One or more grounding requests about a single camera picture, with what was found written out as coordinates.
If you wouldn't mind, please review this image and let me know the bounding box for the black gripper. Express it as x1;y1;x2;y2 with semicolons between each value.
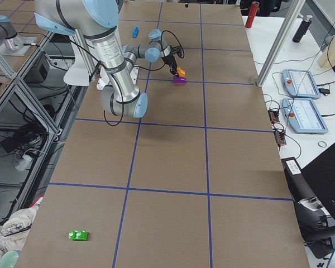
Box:
162;3;189;75

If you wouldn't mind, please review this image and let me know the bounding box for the orange trapezoid block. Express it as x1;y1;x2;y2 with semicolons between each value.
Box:
176;67;186;78

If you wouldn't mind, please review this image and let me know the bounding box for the purple trapezoid block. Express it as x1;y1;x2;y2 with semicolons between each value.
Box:
173;76;186;84

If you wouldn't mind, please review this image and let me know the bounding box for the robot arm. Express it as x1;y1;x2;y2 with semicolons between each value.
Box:
35;1;185;118

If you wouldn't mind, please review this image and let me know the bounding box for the long blue four-stud brick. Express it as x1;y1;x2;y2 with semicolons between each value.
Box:
132;25;139;39

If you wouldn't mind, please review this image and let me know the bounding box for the red cylinder bottle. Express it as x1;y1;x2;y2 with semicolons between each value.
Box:
245;1;260;28

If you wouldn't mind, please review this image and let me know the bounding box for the black cylinder flashlight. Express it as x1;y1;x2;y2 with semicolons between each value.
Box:
292;15;313;43

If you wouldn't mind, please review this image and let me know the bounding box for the far teach pendant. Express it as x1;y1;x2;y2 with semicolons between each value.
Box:
282;69;321;99

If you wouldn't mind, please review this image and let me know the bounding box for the teach pendant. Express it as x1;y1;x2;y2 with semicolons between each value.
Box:
282;69;321;99
281;98;328;134

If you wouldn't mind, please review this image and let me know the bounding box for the near teach pendant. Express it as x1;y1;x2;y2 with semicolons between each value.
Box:
281;98;328;134

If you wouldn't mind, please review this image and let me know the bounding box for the black laptop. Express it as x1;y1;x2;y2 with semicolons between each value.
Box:
281;142;335;259

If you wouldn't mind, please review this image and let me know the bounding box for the green two-stud brick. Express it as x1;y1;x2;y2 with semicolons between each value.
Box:
68;229;89;241

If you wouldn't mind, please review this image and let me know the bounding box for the crumpled white cloth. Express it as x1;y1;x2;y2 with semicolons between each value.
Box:
0;207;38;261

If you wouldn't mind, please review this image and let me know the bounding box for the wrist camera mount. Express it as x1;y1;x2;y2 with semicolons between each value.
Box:
171;45;185;59

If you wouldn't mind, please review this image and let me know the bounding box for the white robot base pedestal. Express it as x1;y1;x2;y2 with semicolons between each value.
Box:
97;66;135;95

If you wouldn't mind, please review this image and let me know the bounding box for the aluminium frame post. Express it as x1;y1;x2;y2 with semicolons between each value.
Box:
256;0;305;87

